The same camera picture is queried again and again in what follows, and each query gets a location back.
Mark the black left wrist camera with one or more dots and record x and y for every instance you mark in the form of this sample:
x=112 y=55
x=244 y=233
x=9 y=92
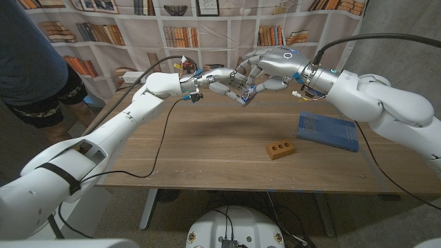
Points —
x=196 y=97

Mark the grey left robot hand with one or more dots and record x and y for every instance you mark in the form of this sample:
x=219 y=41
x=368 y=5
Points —
x=222 y=75

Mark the blue book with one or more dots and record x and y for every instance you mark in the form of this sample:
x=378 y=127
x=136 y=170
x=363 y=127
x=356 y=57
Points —
x=327 y=131

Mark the blue floor object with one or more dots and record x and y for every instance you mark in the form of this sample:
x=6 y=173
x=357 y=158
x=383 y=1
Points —
x=93 y=101

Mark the brown block with holes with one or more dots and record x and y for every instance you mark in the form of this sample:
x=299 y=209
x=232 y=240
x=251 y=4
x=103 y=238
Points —
x=280 y=149

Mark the white table leg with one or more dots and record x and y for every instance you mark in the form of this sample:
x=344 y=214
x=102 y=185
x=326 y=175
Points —
x=149 y=210

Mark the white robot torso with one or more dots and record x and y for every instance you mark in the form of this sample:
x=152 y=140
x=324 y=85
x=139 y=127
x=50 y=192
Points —
x=241 y=224

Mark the white power strip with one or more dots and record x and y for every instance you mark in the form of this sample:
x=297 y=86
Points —
x=131 y=77

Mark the metal padlock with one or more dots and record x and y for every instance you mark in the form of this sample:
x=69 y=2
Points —
x=248 y=98

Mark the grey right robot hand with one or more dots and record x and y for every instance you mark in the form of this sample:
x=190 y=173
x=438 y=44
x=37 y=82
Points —
x=286 y=62

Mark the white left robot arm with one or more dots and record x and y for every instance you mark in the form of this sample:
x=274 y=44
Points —
x=117 y=131

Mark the grey table leg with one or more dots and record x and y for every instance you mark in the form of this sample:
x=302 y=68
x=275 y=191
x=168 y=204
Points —
x=325 y=217

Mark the printed bookshelf backdrop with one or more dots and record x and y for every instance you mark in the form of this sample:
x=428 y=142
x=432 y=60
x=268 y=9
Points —
x=220 y=34

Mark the person in dark shorts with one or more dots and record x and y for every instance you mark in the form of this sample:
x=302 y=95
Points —
x=27 y=51

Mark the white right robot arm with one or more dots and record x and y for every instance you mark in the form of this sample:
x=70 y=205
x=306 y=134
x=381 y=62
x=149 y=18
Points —
x=372 y=100

